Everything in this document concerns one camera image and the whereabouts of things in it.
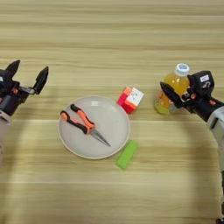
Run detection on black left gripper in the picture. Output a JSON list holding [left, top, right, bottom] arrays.
[[0, 59, 50, 118]]

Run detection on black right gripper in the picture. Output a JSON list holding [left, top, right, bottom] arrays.
[[159, 80, 224, 123]]

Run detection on orange juice bottle white cap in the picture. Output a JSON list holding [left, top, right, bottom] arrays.
[[154, 62, 191, 116]]

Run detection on multicolour puzzle cube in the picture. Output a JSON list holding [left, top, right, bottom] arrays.
[[116, 86, 145, 115]]

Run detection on orange black needle-nose pliers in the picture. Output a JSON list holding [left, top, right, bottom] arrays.
[[59, 103, 112, 148]]

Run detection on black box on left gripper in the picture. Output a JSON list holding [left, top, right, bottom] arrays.
[[0, 68, 15, 95]]

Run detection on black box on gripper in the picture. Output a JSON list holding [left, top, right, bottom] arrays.
[[0, 68, 15, 95], [187, 70, 216, 98]]

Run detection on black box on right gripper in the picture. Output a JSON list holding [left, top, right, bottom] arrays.
[[187, 70, 216, 98]]

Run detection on green rectangular block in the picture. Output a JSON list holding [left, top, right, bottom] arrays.
[[115, 139, 140, 171]]

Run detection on round beige plate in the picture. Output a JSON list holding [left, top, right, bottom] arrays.
[[58, 94, 132, 161]]

